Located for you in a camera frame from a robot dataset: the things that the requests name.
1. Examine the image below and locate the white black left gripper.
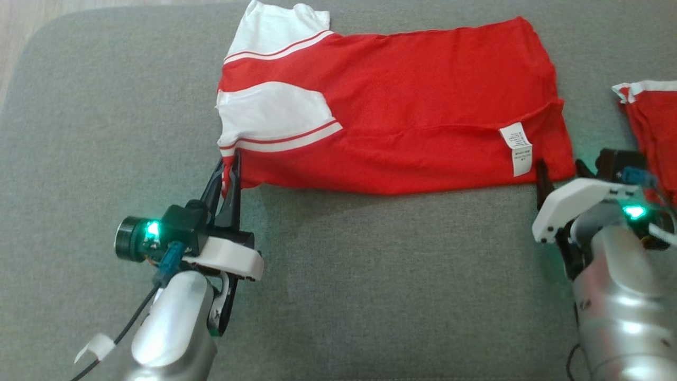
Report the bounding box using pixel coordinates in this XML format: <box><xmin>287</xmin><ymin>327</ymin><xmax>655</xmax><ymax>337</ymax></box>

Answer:
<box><xmin>182</xmin><ymin>151</ymin><xmax>264</xmax><ymax>337</ymax></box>

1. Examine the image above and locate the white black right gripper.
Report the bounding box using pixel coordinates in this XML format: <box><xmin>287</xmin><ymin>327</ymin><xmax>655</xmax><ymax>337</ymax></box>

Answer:
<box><xmin>532</xmin><ymin>159</ymin><xmax>638</xmax><ymax>281</ymax></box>

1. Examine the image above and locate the red shorts white stripe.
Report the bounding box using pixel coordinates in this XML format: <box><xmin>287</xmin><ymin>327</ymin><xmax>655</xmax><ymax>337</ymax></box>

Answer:
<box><xmin>612</xmin><ymin>79</ymin><xmax>677</xmax><ymax>207</ymax></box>

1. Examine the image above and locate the red white jersey shirt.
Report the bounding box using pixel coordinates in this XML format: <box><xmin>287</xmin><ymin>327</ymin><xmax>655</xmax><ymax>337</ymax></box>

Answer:
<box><xmin>214</xmin><ymin>0</ymin><xmax>577</xmax><ymax>196</ymax></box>

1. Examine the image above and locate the large grey sofa seat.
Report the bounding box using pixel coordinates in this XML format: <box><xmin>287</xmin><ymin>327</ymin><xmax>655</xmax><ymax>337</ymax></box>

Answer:
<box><xmin>0</xmin><ymin>0</ymin><xmax>677</xmax><ymax>381</ymax></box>

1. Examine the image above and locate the white tape tag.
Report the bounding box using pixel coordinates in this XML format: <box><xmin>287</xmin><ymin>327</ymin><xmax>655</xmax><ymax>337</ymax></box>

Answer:
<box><xmin>74</xmin><ymin>333</ymin><xmax>116</xmax><ymax>364</ymax></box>

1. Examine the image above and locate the right blue-plug cable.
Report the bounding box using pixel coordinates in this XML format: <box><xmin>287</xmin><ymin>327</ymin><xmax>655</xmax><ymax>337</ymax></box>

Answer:
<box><xmin>621</xmin><ymin>167</ymin><xmax>677</xmax><ymax>247</ymax></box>

